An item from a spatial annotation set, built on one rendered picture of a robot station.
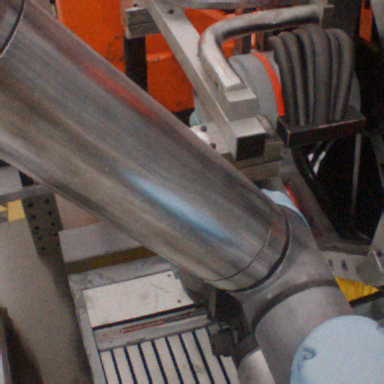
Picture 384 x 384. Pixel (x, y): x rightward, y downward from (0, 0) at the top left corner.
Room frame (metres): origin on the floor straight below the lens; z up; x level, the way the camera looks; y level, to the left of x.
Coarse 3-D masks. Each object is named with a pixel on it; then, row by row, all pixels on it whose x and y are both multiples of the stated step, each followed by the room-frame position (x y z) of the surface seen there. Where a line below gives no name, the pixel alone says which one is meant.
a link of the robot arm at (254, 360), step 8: (256, 352) 0.24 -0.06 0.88; (248, 360) 0.24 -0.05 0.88; (256, 360) 0.23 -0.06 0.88; (264, 360) 0.23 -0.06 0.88; (240, 368) 0.24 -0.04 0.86; (248, 368) 0.23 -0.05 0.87; (256, 368) 0.23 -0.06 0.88; (264, 368) 0.22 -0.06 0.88; (240, 376) 0.23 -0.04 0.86; (248, 376) 0.22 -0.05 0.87; (256, 376) 0.22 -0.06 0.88; (264, 376) 0.22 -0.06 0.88
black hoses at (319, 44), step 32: (288, 32) 0.50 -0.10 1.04; (320, 32) 0.50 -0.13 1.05; (288, 64) 0.46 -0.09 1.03; (320, 64) 0.47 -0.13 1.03; (352, 64) 0.47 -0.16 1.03; (288, 96) 0.44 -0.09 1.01; (320, 96) 0.45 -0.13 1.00; (288, 128) 0.42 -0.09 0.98; (320, 128) 0.43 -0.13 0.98; (352, 128) 0.44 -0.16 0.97
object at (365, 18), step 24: (360, 24) 0.73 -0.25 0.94; (360, 48) 0.77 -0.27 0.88; (360, 72) 0.77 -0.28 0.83; (360, 96) 0.75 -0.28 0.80; (312, 144) 0.81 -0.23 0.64; (336, 144) 0.75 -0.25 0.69; (360, 144) 0.67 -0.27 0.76; (312, 168) 0.76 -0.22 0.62; (336, 168) 0.76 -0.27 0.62; (360, 168) 0.66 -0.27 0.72; (336, 192) 0.71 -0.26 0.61; (360, 192) 0.65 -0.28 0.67; (336, 216) 0.66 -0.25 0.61; (360, 216) 0.64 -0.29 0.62; (360, 240) 0.58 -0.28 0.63
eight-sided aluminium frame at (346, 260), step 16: (272, 32) 0.90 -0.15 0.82; (240, 48) 0.89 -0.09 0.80; (256, 48) 0.93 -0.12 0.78; (288, 160) 0.78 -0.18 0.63; (288, 176) 0.75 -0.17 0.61; (304, 192) 0.70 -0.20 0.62; (304, 208) 0.69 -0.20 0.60; (320, 208) 0.66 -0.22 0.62; (320, 224) 0.63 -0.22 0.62; (320, 240) 0.59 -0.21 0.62; (336, 240) 0.59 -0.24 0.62; (352, 240) 0.56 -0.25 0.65; (336, 256) 0.51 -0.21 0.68; (352, 256) 0.47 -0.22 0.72; (368, 256) 0.44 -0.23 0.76; (336, 272) 0.50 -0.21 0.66; (352, 272) 0.46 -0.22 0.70; (368, 272) 0.43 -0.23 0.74
